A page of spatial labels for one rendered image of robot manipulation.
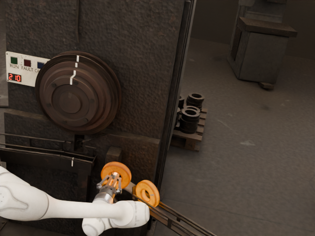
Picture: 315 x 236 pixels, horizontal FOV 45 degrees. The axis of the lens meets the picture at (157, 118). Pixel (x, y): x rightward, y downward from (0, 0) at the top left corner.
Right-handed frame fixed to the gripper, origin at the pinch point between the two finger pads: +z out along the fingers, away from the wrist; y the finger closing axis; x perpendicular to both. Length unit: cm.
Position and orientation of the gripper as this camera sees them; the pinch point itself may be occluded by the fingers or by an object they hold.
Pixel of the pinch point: (116, 173)
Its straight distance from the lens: 200.1
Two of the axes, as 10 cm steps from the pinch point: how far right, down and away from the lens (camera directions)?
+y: 9.8, 2.0, -0.8
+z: 1.7, -4.7, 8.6
